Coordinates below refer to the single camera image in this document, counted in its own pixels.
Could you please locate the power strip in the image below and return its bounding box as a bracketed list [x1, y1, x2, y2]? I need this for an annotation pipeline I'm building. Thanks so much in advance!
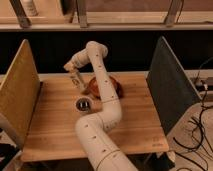
[195, 77, 213, 91]

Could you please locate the brown bottle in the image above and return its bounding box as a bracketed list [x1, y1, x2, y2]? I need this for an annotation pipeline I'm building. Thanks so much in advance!
[87, 77, 123, 99]

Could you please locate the dark grey side panel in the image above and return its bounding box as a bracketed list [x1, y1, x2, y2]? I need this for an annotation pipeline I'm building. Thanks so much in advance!
[147, 36, 201, 135]

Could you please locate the tan wooden side panel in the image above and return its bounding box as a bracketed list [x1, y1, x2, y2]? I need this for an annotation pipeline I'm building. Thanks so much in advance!
[0, 39, 40, 148]

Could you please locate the metal shelf bracket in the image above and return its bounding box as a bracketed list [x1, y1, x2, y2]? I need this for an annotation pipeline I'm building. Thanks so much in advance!
[9, 0, 31, 28]
[76, 0, 88, 28]
[164, 0, 182, 27]

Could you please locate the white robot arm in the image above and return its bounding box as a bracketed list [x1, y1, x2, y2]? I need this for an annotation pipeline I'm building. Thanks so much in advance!
[64, 41, 138, 171]

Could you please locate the middle metal shelf bracket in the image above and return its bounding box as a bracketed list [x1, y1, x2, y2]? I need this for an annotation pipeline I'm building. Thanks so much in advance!
[76, 0, 88, 28]

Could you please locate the left metal shelf bracket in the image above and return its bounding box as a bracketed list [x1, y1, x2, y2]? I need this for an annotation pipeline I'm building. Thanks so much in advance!
[9, 0, 31, 28]

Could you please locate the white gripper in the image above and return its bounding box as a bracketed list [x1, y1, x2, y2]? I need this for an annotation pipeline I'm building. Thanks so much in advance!
[64, 62, 86, 92]

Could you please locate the small metal cup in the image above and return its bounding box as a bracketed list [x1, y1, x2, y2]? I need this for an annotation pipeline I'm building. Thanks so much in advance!
[76, 98, 91, 112]

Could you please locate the right metal shelf bracket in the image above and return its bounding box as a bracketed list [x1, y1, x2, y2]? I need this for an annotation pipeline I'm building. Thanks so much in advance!
[164, 0, 182, 27]

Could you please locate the black cables bundle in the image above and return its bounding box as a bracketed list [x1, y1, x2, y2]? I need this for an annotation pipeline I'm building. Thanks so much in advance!
[172, 56, 213, 171]

